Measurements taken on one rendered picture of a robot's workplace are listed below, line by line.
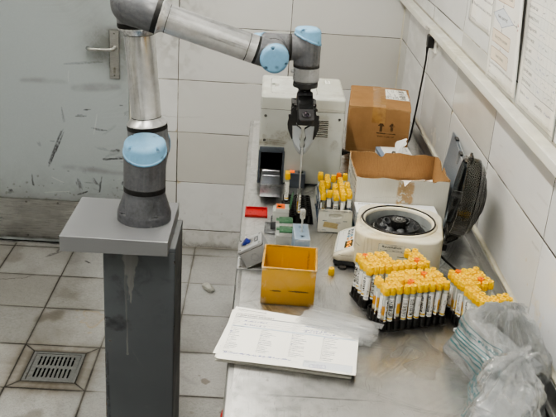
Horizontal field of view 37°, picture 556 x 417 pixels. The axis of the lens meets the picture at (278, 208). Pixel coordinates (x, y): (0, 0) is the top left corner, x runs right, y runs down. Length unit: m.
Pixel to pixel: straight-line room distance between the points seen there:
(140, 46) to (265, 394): 1.06
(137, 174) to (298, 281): 0.56
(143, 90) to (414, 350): 1.04
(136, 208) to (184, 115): 1.83
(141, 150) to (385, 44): 2.00
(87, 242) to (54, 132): 1.95
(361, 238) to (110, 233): 0.67
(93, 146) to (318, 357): 2.54
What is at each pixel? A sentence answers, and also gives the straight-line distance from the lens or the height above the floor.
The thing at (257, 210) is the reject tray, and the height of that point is 0.88.
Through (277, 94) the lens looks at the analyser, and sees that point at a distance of 2.72.
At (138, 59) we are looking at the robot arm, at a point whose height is 1.34.
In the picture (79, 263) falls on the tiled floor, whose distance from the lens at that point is 4.21.
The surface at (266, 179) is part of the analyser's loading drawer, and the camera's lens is 2.67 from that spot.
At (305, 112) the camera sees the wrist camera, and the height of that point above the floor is 1.23.
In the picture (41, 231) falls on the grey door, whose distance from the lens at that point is 4.40.
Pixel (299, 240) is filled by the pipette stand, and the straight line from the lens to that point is 2.17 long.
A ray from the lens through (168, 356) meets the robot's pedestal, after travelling 2.49.
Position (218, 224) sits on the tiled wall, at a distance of 4.31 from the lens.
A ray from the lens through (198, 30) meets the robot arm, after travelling 2.21.
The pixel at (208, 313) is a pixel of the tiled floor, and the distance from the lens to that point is 3.76.
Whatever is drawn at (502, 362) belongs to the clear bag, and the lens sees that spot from 1.73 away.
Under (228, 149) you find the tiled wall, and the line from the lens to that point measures 4.16.
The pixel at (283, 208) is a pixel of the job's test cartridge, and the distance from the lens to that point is 2.40.
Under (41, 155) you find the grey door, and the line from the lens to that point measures 4.25.
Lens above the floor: 1.88
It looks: 23 degrees down
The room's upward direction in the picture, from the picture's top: 4 degrees clockwise
